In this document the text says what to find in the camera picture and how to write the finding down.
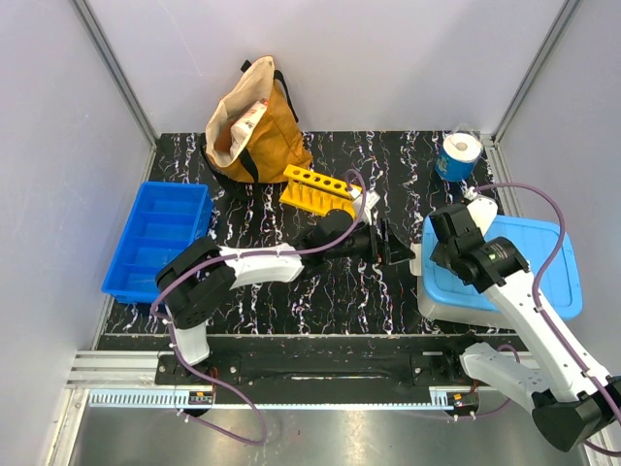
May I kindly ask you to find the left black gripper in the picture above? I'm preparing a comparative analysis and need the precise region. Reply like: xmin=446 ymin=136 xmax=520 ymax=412
xmin=325 ymin=218 xmax=414 ymax=267

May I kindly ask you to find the light blue tray lid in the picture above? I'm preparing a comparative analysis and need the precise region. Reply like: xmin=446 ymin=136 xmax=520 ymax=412
xmin=421 ymin=215 xmax=583 ymax=320

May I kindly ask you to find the white plastic tub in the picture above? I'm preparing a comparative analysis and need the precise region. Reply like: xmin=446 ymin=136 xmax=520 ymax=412
xmin=409 ymin=243 xmax=512 ymax=329

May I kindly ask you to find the yellow test tube rack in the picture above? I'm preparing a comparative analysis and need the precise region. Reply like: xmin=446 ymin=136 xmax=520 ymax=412
xmin=279 ymin=164 xmax=361 ymax=217

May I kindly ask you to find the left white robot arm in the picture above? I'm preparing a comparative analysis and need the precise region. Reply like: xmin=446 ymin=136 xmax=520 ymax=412
xmin=154 ymin=210 xmax=416 ymax=384

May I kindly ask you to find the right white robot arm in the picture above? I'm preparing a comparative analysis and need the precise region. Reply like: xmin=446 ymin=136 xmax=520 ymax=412
xmin=429 ymin=197 xmax=620 ymax=452

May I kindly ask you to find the toilet paper roll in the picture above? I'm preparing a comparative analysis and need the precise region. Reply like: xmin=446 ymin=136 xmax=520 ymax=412
xmin=436 ymin=132 xmax=483 ymax=183

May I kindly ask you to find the brown paper tote bag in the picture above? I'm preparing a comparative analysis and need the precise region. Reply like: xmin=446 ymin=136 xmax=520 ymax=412
xmin=203 ymin=55 xmax=312 ymax=184

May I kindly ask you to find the white package in bag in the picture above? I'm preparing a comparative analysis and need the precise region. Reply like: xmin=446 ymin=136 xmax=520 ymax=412
xmin=231 ymin=99 xmax=268 ymax=150

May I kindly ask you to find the blue compartment bin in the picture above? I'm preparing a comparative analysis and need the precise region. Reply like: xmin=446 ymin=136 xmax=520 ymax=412
xmin=102 ymin=182 xmax=213 ymax=304

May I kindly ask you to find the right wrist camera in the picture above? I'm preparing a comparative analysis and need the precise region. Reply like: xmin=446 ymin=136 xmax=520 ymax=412
xmin=464 ymin=186 xmax=498 ymax=235

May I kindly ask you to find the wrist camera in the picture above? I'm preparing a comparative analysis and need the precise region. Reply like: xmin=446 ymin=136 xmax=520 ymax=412
xmin=348 ymin=185 xmax=380 ymax=224
xmin=464 ymin=186 xmax=498 ymax=235

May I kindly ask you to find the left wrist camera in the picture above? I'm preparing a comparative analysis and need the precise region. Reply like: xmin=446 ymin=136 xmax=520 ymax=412
xmin=348 ymin=185 xmax=380 ymax=224

